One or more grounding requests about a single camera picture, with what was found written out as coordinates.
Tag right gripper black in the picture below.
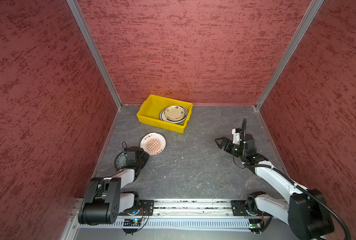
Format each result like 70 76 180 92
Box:
214 137 246 158

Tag white plate green rim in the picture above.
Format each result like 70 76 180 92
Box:
160 108 185 125
160 105 188 125

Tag cream plate small motifs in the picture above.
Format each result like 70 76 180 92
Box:
163 105 187 122

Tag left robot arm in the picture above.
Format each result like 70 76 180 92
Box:
78 147 150 225

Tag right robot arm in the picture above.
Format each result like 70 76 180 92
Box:
215 135 335 240

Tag yellow plastic bin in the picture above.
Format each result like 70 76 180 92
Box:
137 95 194 134

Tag teal patterned small plate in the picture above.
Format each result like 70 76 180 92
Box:
115 152 128 171

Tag white plate orange sunburst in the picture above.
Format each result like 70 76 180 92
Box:
140 132 167 157

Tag left controller board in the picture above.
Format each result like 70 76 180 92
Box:
123 219 142 228

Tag controller board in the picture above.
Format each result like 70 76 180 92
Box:
123 219 142 228
248 219 264 233

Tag right controller board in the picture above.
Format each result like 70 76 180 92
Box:
248 219 264 233

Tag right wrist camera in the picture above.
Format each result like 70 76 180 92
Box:
232 128 242 145

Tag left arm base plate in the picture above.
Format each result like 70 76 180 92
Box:
127 200 155 217

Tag aluminium front rail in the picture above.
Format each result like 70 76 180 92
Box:
71 197 315 218

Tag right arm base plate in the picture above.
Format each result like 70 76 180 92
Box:
231 200 258 217

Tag right aluminium corner post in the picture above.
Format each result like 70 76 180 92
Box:
255 0 324 111

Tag aluminium corner post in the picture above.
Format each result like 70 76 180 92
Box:
66 0 123 110
255 0 324 111

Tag black corrugated cable conduit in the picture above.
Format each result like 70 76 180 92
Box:
240 117 352 240

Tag left aluminium corner post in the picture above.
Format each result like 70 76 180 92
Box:
66 0 123 110

